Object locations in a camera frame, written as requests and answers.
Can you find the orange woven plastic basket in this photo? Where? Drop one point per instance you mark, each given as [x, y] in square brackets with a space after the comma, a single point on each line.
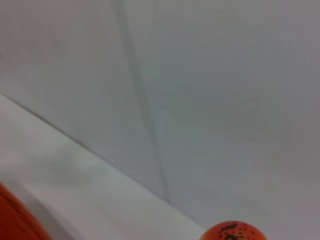
[15, 215]

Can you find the round browned bread bun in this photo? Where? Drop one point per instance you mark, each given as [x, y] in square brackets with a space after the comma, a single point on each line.
[232, 232]

